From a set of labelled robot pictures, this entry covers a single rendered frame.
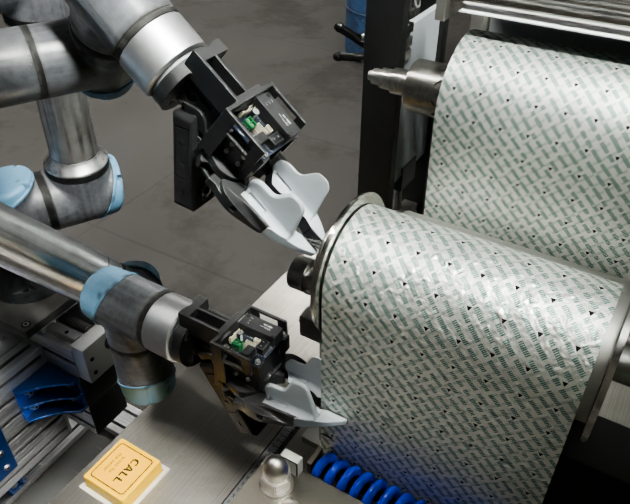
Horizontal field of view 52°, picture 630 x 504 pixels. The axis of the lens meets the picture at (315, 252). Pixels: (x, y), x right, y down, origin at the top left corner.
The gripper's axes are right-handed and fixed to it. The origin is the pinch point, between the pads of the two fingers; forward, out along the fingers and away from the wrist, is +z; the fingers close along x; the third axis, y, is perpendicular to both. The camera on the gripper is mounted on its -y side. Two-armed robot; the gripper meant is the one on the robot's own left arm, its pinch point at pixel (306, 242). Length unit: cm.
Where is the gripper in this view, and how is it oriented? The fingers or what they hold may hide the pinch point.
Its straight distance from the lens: 65.1
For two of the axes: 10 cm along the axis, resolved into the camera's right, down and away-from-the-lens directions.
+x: 5.2, -5.1, 6.8
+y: 5.5, -4.1, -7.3
